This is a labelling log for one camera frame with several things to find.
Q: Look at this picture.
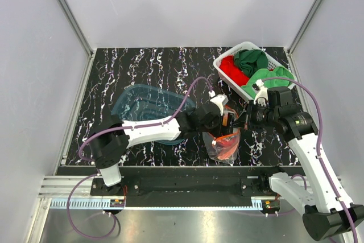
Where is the dark green cloth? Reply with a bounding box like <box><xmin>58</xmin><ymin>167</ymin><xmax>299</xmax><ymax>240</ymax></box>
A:
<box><xmin>233</xmin><ymin>50</ymin><xmax>268</xmax><ymax>77</ymax></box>

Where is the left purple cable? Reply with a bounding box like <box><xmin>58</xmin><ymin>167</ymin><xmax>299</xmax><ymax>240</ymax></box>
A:
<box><xmin>65</xmin><ymin>76</ymin><xmax>216</xmax><ymax>240</ymax></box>

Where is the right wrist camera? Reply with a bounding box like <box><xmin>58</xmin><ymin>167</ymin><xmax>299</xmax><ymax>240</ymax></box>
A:
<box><xmin>254</xmin><ymin>79</ymin><xmax>268</xmax><ymax>106</ymax></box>

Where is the red cloth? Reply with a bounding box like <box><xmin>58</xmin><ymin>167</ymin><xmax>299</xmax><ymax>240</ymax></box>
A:
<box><xmin>220</xmin><ymin>56</ymin><xmax>250</xmax><ymax>87</ymax></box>

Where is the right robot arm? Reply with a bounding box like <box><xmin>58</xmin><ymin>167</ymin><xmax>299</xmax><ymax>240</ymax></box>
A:
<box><xmin>234</xmin><ymin>84</ymin><xmax>363</xmax><ymax>242</ymax></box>

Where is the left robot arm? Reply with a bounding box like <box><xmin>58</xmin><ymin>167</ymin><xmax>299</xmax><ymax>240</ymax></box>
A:
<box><xmin>88</xmin><ymin>102</ymin><xmax>239</xmax><ymax>195</ymax></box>

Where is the white cable duct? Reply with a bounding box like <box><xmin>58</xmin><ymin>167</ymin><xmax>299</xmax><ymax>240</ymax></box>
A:
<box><xmin>50</xmin><ymin>198</ymin><xmax>126</xmax><ymax>209</ymax></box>

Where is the clear zip top bag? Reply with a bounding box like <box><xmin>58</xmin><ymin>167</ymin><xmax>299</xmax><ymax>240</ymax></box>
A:
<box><xmin>202</xmin><ymin>105</ymin><xmax>242</xmax><ymax>167</ymax></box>

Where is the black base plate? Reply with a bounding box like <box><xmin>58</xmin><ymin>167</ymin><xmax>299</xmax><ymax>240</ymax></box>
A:
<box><xmin>90</xmin><ymin>166</ymin><xmax>289</xmax><ymax>208</ymax></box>

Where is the white plastic basket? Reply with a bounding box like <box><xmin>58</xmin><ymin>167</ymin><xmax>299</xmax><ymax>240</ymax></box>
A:
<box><xmin>213</xmin><ymin>42</ymin><xmax>296</xmax><ymax>101</ymax></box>

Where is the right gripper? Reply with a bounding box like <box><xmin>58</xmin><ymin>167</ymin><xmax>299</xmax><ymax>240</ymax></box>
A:
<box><xmin>231</xmin><ymin>100</ymin><xmax>278</xmax><ymax>131</ymax></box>

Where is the aluminium frame rail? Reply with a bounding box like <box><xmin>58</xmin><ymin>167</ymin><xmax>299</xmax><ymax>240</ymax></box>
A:
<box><xmin>56</xmin><ymin>0</ymin><xmax>94</xmax><ymax>57</ymax></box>

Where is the light green cloth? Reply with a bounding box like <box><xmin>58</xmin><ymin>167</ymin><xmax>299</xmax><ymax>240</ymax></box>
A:
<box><xmin>241</xmin><ymin>66</ymin><xmax>295</xmax><ymax>98</ymax></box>

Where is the blue plastic container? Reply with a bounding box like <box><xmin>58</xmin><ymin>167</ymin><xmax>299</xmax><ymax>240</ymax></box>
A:
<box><xmin>110</xmin><ymin>84</ymin><xmax>197</xmax><ymax>146</ymax></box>

